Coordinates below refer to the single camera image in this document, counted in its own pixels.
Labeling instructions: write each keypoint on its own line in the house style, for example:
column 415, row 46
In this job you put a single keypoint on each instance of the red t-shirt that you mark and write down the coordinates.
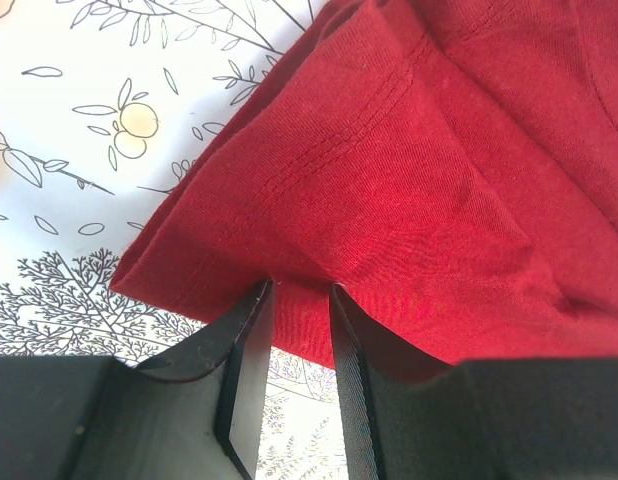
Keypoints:
column 452, row 164

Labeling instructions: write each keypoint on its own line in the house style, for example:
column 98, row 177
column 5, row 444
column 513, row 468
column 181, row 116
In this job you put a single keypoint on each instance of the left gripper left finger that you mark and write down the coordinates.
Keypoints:
column 193, row 411

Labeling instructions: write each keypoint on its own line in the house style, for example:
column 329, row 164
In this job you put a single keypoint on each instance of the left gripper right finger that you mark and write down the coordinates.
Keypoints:
column 408, row 415

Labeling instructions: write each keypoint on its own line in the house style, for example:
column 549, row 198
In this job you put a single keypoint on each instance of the floral patterned table mat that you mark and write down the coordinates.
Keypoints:
column 104, row 107

